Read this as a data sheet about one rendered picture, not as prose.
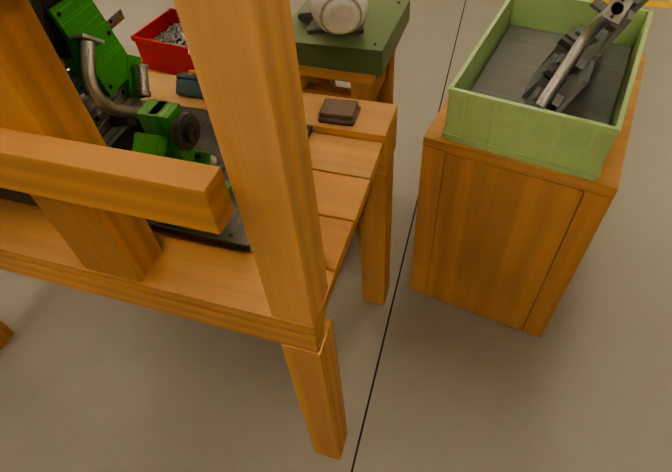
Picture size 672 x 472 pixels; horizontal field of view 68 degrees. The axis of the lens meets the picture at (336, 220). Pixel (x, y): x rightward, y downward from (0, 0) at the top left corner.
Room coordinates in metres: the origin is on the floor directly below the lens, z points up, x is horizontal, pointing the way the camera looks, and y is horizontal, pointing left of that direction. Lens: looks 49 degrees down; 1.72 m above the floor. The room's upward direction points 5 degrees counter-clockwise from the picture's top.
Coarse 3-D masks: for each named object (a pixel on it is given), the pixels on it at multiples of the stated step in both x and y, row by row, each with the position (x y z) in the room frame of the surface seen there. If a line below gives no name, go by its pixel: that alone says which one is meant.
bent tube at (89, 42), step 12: (72, 36) 1.03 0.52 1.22; (84, 36) 1.02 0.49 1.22; (84, 48) 1.02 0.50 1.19; (84, 60) 1.00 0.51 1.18; (84, 72) 0.98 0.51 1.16; (84, 84) 0.97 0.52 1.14; (96, 84) 0.97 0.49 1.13; (96, 96) 0.96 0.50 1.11; (108, 108) 0.96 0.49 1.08; (120, 108) 0.98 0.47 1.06; (132, 108) 1.01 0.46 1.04
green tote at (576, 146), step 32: (512, 0) 1.55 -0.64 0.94; (544, 0) 1.53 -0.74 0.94; (576, 0) 1.48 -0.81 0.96; (640, 32) 1.35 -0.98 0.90; (480, 64) 1.30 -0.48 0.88; (480, 96) 1.03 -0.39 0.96; (448, 128) 1.08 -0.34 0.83; (480, 128) 1.03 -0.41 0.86; (512, 128) 0.99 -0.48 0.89; (544, 128) 0.95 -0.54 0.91; (576, 128) 0.91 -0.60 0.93; (608, 128) 0.87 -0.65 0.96; (544, 160) 0.93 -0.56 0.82; (576, 160) 0.89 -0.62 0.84
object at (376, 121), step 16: (160, 80) 1.34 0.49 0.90; (160, 96) 1.26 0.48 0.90; (176, 96) 1.25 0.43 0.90; (192, 96) 1.24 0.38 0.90; (304, 96) 1.19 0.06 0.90; (320, 96) 1.18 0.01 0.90; (368, 112) 1.09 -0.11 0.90; (384, 112) 1.08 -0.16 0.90; (320, 128) 1.05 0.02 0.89; (336, 128) 1.04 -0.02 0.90; (352, 128) 1.03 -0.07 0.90; (368, 128) 1.02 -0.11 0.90; (384, 128) 1.02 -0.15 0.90; (384, 144) 0.99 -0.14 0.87; (384, 160) 0.99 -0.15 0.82; (384, 176) 0.99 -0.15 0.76
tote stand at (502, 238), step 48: (432, 144) 1.08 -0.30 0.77; (624, 144) 0.99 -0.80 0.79; (432, 192) 1.07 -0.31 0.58; (480, 192) 1.00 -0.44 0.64; (528, 192) 0.93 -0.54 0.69; (576, 192) 0.87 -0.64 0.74; (432, 240) 1.06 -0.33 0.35; (480, 240) 0.98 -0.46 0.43; (528, 240) 0.91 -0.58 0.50; (576, 240) 0.85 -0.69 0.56; (432, 288) 1.05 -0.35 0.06; (480, 288) 0.96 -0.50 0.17; (528, 288) 0.88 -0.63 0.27
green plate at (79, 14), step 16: (64, 0) 1.08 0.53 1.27; (80, 0) 1.11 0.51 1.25; (64, 16) 1.06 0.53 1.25; (80, 16) 1.09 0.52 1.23; (96, 16) 1.12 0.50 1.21; (64, 32) 1.03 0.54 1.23; (80, 32) 1.06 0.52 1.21; (96, 32) 1.10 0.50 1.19; (112, 32) 1.13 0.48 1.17; (96, 48) 1.07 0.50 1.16; (112, 48) 1.10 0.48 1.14; (80, 64) 1.05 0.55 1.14; (96, 64) 1.04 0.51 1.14; (112, 64) 1.08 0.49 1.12; (112, 80) 1.05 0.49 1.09
